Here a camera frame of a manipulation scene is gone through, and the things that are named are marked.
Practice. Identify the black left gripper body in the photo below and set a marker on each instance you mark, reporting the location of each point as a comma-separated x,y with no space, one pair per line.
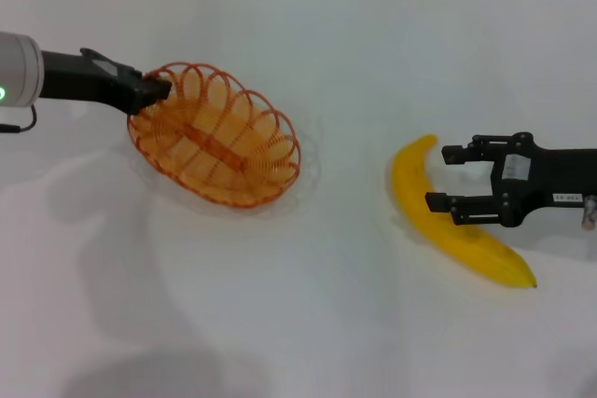
79,78

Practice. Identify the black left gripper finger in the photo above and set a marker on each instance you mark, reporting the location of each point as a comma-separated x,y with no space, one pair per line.
143,103
156,89

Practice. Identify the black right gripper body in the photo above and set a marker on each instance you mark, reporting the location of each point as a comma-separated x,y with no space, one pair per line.
555,174

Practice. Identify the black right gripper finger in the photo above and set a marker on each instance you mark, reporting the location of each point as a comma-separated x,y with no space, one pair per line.
462,154
471,209

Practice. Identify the yellow banana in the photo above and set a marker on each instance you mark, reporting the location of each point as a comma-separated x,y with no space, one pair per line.
420,211

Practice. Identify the orange woven plastic basket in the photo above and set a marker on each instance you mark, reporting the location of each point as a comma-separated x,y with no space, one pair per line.
219,151

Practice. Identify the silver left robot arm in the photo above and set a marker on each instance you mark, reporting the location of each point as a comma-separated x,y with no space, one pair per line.
18,72

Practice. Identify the small clear mount standoff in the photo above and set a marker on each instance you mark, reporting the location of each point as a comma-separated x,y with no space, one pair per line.
590,215

